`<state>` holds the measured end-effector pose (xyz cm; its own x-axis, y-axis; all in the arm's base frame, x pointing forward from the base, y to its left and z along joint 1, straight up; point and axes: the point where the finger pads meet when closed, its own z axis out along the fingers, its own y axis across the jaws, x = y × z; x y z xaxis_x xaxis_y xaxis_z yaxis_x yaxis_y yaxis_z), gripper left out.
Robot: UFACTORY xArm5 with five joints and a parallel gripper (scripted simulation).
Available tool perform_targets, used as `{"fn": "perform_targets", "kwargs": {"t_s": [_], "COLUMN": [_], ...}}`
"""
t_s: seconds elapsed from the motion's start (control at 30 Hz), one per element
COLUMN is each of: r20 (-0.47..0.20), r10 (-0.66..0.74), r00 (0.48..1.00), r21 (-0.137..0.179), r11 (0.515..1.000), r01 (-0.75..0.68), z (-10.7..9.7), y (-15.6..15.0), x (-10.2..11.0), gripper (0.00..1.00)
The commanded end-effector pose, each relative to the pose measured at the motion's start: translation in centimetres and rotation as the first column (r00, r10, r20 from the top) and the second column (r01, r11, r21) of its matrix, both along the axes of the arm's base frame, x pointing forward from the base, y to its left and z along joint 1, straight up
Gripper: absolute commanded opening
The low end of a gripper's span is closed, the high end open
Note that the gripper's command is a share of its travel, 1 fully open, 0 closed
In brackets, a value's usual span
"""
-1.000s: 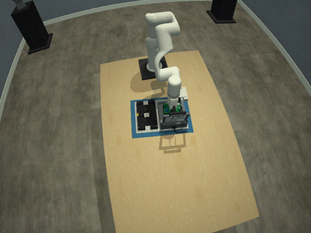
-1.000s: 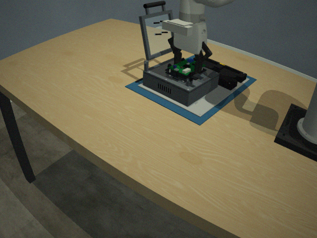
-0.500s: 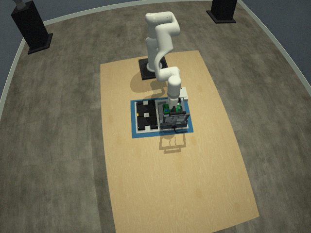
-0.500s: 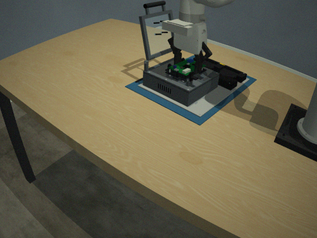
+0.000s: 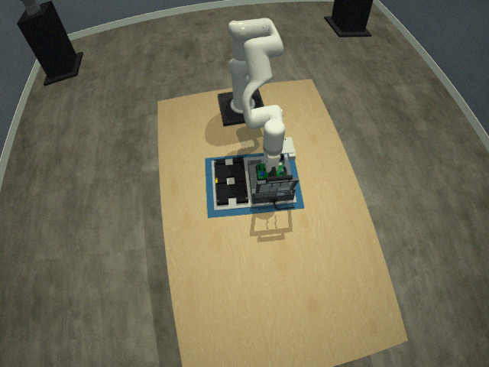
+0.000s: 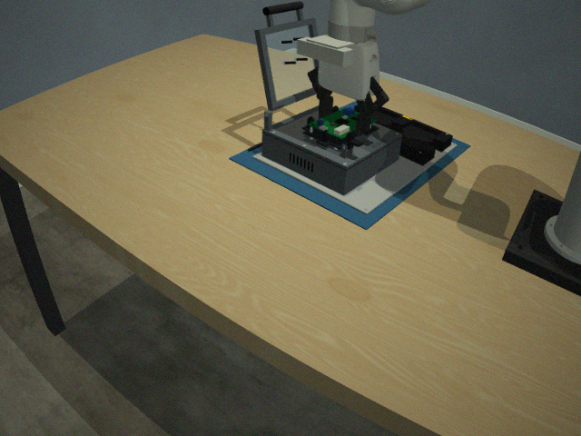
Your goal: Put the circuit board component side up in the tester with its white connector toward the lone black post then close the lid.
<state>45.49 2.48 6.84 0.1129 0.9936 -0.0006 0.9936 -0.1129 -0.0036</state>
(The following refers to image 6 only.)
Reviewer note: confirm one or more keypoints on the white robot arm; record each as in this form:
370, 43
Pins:
352, 22

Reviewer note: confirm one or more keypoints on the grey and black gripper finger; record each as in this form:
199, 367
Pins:
364, 118
326, 101

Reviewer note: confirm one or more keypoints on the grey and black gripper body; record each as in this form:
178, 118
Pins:
352, 81

